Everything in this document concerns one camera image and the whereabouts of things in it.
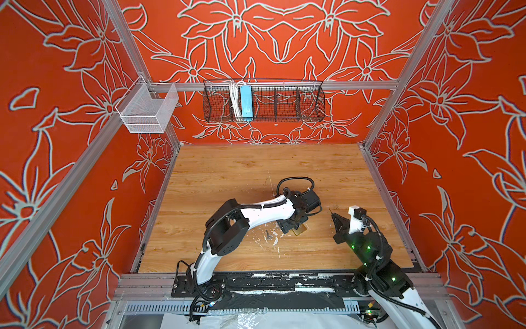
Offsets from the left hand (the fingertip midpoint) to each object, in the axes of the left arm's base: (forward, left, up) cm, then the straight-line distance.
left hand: (300, 222), depth 85 cm
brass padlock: (-2, -1, -3) cm, 3 cm away
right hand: (-1, -10, +11) cm, 15 cm away
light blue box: (+42, +25, +31) cm, 58 cm away
